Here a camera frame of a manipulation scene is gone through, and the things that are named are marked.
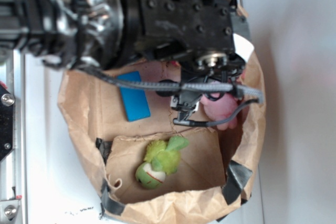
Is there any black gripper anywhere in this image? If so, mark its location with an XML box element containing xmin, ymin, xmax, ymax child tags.
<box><xmin>131</xmin><ymin>0</ymin><xmax>247</xmax><ymax>78</ymax></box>

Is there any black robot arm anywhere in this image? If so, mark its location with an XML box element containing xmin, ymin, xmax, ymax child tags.
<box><xmin>1</xmin><ymin>0</ymin><xmax>246</xmax><ymax>75</ymax></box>

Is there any blue rectangular block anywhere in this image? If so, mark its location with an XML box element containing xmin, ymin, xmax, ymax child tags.
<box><xmin>117</xmin><ymin>71</ymin><xmax>152</xmax><ymax>122</ymax></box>

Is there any pink plush toy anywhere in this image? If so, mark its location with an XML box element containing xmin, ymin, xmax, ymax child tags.
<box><xmin>201</xmin><ymin>69</ymin><xmax>247</xmax><ymax>131</ymax></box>

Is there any green plush toy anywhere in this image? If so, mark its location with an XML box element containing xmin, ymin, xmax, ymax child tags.
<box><xmin>135</xmin><ymin>135</ymin><xmax>190</xmax><ymax>189</ymax></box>

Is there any brown paper bag tray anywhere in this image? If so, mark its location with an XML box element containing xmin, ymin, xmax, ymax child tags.
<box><xmin>58</xmin><ymin>71</ymin><xmax>266</xmax><ymax>223</ymax></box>

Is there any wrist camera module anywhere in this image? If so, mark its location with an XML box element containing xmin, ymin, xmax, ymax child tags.
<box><xmin>171</xmin><ymin>71</ymin><xmax>208</xmax><ymax>127</ymax></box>

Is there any gray braided cable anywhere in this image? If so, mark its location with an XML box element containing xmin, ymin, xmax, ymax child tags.
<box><xmin>78</xmin><ymin>66</ymin><xmax>264</xmax><ymax>104</ymax></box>

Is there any aluminum extrusion rail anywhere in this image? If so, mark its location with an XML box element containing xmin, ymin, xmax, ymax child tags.
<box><xmin>1</xmin><ymin>50</ymin><xmax>28</xmax><ymax>223</ymax></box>

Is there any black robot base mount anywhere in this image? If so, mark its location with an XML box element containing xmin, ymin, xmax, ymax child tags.
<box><xmin>0</xmin><ymin>81</ymin><xmax>15</xmax><ymax>162</ymax></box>

